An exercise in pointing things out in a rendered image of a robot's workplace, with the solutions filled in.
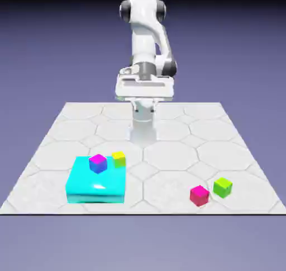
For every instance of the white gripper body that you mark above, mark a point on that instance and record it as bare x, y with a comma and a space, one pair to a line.
145, 90

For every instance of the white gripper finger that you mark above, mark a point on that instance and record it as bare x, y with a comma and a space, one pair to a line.
153, 107
135, 107

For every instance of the small green cube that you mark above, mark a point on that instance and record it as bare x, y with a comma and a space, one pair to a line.
222, 187

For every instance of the large cyan box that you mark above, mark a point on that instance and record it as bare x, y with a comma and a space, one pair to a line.
96, 186

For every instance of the small pink cube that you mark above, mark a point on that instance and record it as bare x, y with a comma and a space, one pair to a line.
199, 196

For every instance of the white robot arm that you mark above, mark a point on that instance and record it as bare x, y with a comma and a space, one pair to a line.
143, 29

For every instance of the small magenta and blue cube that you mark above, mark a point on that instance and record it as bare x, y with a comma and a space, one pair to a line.
97, 164

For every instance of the small yellow cube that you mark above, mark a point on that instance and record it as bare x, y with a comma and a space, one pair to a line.
119, 159

